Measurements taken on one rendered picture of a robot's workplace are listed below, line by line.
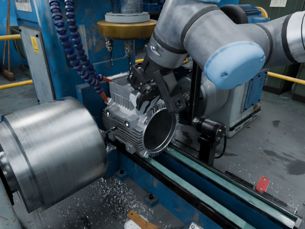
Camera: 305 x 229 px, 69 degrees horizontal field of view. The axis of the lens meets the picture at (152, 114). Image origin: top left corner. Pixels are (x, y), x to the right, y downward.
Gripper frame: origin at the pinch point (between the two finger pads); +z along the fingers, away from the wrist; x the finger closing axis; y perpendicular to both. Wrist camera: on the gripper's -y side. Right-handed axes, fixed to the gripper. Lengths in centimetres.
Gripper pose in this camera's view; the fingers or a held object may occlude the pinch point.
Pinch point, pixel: (142, 114)
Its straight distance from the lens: 66.3
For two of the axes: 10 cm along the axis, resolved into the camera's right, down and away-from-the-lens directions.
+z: -3.5, 5.9, 7.3
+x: -7.2, 3.3, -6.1
